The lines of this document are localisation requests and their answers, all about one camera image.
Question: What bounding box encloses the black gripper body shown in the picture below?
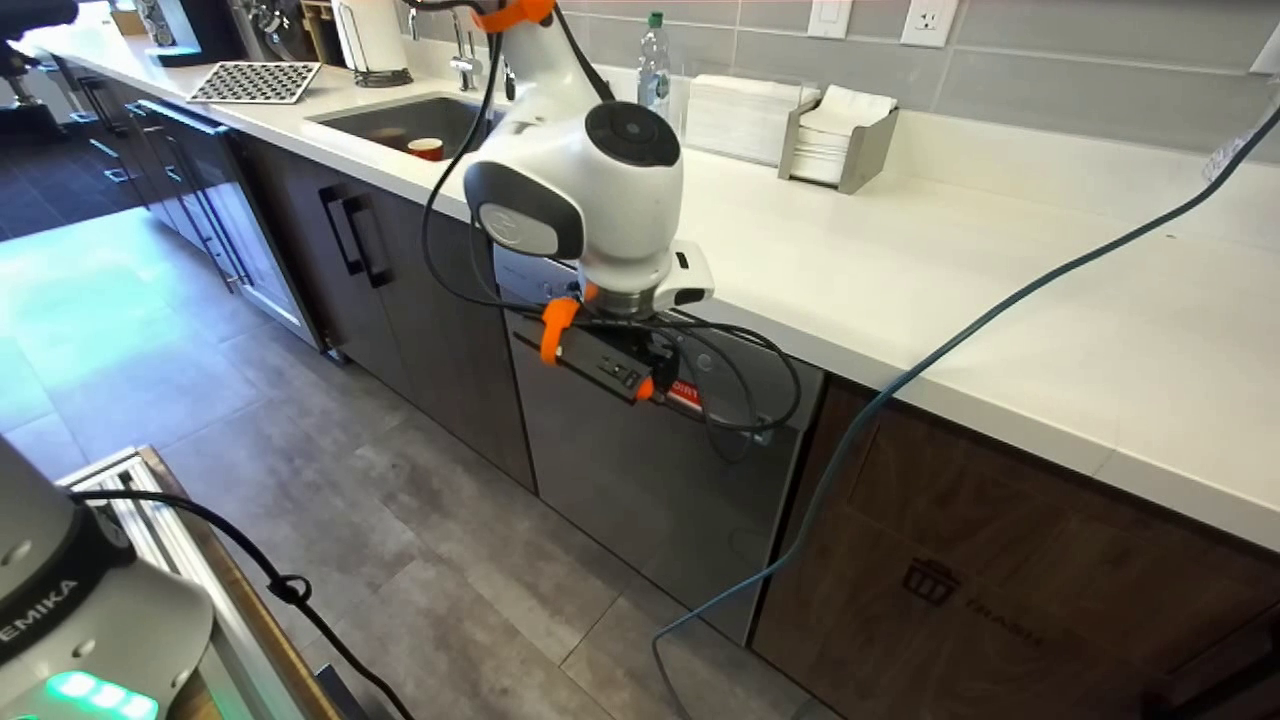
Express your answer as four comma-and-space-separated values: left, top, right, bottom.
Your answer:
572, 299, 690, 372

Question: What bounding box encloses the white red dishwasher tab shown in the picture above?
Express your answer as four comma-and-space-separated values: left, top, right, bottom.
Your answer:
637, 375, 707, 414

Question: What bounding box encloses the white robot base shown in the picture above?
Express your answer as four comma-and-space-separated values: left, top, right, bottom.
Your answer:
0, 434, 220, 720

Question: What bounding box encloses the stainless steel dishwasher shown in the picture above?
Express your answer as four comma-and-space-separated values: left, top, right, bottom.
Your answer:
505, 296, 828, 651

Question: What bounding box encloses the dark wood sink cabinet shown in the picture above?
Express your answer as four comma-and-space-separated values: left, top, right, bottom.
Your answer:
249, 138, 539, 495

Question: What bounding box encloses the white paper towel stack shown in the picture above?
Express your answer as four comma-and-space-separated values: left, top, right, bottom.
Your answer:
679, 71, 824, 172

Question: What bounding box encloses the chrome faucet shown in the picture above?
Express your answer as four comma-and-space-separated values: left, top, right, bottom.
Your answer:
632, 6, 678, 118
446, 12, 494, 94

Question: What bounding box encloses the white napkin stack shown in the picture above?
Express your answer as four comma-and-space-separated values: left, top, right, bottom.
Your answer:
789, 83, 872, 186

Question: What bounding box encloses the gray napkin holder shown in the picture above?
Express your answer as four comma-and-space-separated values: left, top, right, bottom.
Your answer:
776, 83, 903, 201

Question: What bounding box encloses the white kitchen countertop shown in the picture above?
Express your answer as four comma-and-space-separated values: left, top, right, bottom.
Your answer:
23, 15, 1280, 556

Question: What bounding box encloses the wood cabinet with logo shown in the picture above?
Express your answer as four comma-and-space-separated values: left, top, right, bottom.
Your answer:
748, 375, 1280, 720

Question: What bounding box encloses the glass door undercounter appliance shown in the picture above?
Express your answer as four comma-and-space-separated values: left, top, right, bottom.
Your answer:
129, 94, 321, 345

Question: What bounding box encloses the wooden robot cart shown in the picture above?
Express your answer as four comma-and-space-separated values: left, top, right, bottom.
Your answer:
55, 443, 351, 720

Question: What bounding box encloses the striped drying mat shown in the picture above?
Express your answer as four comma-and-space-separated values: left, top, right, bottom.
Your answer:
186, 55, 328, 112

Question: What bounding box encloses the orange wrist cable clip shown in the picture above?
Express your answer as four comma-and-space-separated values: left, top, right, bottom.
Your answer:
537, 286, 588, 372

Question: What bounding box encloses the black cabinet handle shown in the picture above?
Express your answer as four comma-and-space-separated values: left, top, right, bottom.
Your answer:
339, 195, 400, 290
315, 185, 373, 278

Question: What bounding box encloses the teal blue cable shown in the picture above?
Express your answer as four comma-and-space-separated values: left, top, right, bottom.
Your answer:
650, 105, 1280, 720

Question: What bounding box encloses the orange arm cable clip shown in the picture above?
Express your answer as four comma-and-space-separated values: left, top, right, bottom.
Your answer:
474, 0, 560, 38

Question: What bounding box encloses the white wall outlet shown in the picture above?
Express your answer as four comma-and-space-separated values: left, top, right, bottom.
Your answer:
896, 0, 964, 52
806, 0, 857, 38

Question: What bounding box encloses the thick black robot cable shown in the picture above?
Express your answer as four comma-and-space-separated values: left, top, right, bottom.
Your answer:
74, 486, 417, 720

